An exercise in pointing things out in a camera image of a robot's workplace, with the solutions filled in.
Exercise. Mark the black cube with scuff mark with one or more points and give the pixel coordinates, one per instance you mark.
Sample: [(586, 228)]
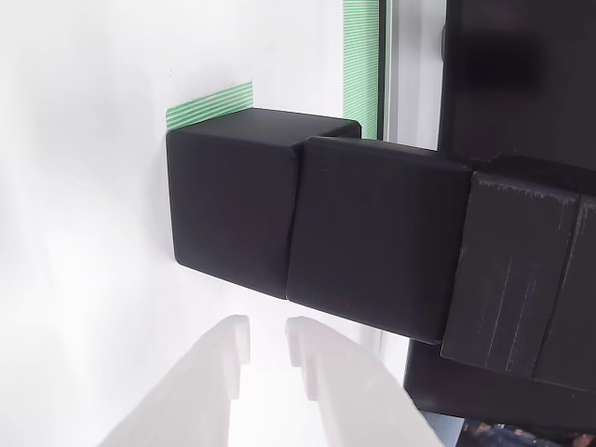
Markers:
[(228, 209)]

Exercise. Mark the green striped square marker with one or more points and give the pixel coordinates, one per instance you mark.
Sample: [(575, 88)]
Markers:
[(209, 104)]

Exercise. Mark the green striped edge strip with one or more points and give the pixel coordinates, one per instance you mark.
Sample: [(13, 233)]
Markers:
[(361, 60)]

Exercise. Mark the large black panel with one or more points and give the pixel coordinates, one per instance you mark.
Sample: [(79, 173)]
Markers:
[(512, 93)]

